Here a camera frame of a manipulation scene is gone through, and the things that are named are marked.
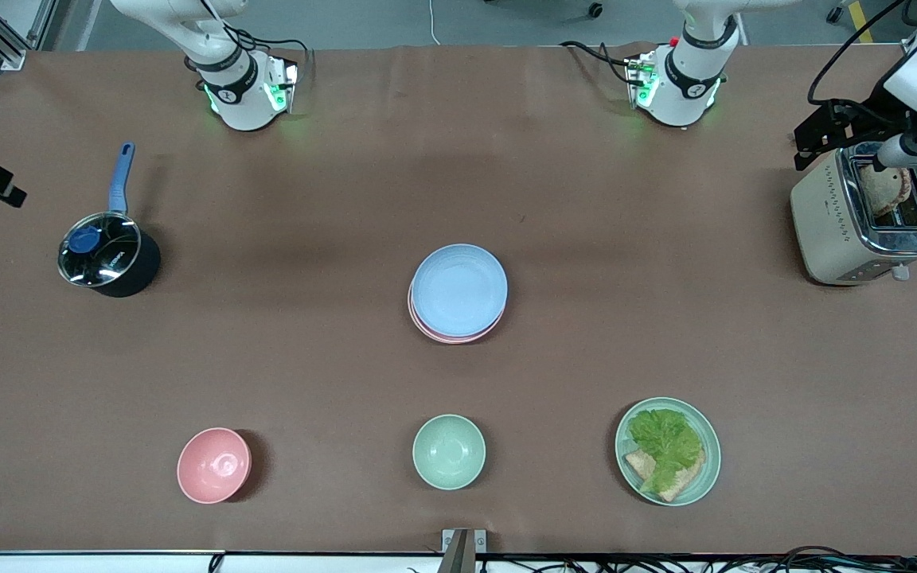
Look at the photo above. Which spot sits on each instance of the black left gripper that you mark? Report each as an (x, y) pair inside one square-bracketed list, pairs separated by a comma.
[(869, 112)]

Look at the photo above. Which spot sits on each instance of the light blue plate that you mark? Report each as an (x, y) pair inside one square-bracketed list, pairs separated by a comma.
[(458, 290)]

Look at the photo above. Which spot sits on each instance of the pink plate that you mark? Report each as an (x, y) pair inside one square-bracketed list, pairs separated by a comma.
[(452, 339)]

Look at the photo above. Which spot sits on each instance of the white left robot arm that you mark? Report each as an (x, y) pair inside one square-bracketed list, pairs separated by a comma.
[(685, 79)]

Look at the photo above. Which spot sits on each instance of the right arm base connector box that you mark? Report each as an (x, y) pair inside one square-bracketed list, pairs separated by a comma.
[(279, 87)]

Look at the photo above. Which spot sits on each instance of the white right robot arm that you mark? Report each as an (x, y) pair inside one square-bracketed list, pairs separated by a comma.
[(228, 87)]

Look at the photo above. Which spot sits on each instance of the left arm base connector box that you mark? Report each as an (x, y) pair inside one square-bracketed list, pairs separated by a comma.
[(641, 79)]

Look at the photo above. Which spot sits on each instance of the toast slice in toaster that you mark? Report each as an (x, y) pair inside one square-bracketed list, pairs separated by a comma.
[(884, 191)]

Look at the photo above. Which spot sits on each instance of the silver beige toaster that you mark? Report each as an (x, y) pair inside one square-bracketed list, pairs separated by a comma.
[(829, 227)]

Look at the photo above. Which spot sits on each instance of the glass lid with blue knob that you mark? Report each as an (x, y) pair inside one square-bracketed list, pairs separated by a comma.
[(100, 248)]

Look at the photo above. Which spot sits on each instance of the black caster wheel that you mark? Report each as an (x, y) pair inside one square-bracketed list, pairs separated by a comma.
[(835, 14), (595, 10)]

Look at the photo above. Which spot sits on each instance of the small pink bowl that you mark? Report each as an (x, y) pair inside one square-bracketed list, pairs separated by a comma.
[(213, 465)]

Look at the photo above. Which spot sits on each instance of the green lettuce leaf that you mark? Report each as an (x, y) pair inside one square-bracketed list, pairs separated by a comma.
[(665, 442)]

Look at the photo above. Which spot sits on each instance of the green plate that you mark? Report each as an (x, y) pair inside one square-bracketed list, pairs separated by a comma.
[(709, 469)]

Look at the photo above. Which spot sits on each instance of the brown bread slice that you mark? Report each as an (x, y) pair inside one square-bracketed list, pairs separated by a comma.
[(685, 481)]

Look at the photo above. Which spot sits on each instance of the small green bowl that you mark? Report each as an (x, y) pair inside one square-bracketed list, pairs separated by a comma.
[(449, 452)]

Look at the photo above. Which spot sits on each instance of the aluminium frame profile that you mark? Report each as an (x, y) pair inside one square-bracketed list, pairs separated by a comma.
[(6, 48), (911, 48)]

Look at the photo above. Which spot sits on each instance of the metal bracket on table edge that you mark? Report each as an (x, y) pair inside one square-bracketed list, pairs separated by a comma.
[(462, 549)]

